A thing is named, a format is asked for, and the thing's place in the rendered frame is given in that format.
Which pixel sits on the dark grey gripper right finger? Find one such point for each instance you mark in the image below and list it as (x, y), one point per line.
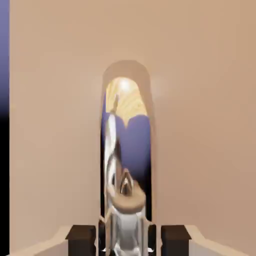
(175, 240)

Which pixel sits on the light wood cabinet door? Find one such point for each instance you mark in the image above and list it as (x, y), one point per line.
(200, 120)

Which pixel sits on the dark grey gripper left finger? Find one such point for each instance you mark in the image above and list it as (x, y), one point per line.
(81, 240)

